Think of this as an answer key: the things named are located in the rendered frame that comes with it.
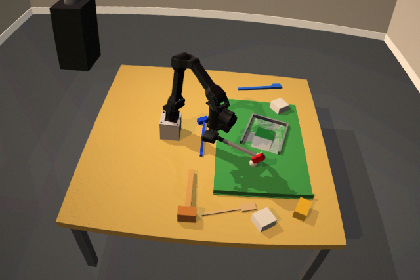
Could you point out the green putting mat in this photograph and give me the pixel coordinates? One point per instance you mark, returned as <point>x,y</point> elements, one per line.
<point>286,172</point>

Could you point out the white golf ball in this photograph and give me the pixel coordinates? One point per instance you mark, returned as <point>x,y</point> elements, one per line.
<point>253,164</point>

